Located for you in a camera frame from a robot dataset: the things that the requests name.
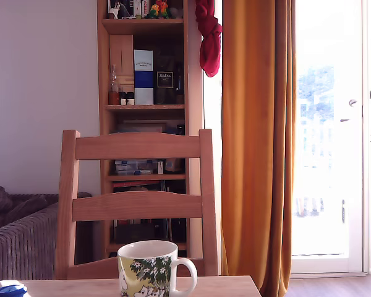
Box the wooden chair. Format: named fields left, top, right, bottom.
left=54, top=129, right=220, bottom=280

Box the green orange parrot figurine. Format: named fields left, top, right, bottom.
left=145, top=0, right=173, bottom=19

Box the grey door handle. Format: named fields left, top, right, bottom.
left=339, top=98, right=359, bottom=123

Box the light wooden box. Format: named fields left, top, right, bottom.
left=109, top=34, right=135, bottom=93

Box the white mug with green print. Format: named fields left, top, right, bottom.
left=116, top=240, right=198, bottom=297

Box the white and blue carton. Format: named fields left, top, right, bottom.
left=134, top=49, right=155, bottom=106

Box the red knotted cloth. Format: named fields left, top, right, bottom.
left=195, top=0, right=223, bottom=78

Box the orange curtain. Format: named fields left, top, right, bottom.
left=220, top=0, right=297, bottom=297

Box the wooden bookshelf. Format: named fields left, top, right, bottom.
left=96, top=0, right=191, bottom=261

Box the grey ribbed sofa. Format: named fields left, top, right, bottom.
left=0, top=192, right=92, bottom=282

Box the clear glass bottle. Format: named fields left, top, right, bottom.
left=108, top=64, right=120, bottom=106

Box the clear plastic organiser box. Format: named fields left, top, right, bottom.
left=114, top=159, right=158, bottom=176

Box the brown cushion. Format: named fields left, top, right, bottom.
left=0, top=186, right=48, bottom=230

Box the blue coffee capsule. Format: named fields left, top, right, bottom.
left=0, top=284, right=29, bottom=297

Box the dark glass bottle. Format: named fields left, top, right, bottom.
left=175, top=63, right=185, bottom=105

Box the dark carton with label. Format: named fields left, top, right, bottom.
left=154, top=53, right=177, bottom=105

